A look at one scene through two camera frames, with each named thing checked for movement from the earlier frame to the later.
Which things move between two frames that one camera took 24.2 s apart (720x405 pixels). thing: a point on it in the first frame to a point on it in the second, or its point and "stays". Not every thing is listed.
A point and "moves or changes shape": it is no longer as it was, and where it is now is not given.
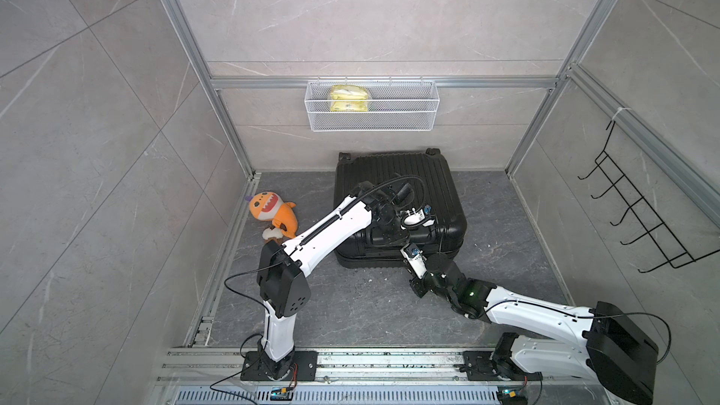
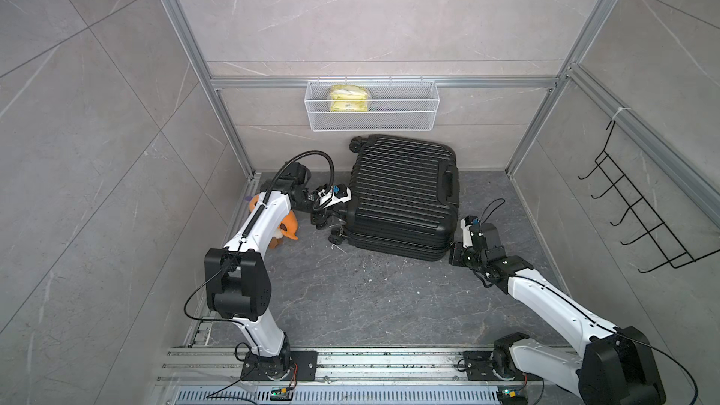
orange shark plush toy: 269,206 stays
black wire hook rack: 675,252 stays
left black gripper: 400,235 to 321,222
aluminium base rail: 184,366 stays
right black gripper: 413,283 to 455,249
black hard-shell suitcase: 434,184 moves or changes shape
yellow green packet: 348,92 stays
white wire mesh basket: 372,106 stays
